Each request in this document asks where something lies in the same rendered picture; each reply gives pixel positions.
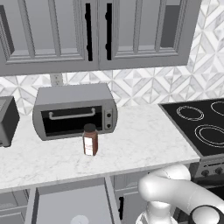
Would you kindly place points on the grey open drawer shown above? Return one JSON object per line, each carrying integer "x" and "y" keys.
{"x": 70, "y": 201}

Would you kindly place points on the pale pizza cutter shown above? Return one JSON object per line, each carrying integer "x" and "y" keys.
{"x": 79, "y": 220}

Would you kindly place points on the grey cupboard door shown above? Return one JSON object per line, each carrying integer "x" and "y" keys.
{"x": 43, "y": 32}
{"x": 145, "y": 29}

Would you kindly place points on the brown spice bottle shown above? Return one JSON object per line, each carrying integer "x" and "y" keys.
{"x": 90, "y": 143}

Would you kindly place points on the dark grey toaster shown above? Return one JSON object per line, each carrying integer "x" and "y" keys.
{"x": 8, "y": 122}

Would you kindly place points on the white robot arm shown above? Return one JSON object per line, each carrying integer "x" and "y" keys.
{"x": 172, "y": 189}

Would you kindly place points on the black hob stove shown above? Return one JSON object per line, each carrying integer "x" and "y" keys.
{"x": 189, "y": 131}

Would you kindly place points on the grey toaster oven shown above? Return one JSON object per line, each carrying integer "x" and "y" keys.
{"x": 73, "y": 94}

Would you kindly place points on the grey base cabinet door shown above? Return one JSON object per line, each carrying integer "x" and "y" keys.
{"x": 131, "y": 198}

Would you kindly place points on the grey base cabinet drawers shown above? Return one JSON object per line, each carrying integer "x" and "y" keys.
{"x": 13, "y": 207}

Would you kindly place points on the black stove knob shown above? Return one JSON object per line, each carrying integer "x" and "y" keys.
{"x": 219, "y": 170}
{"x": 205, "y": 172}

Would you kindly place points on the grey wall socket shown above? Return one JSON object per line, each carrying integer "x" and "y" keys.
{"x": 56, "y": 79}

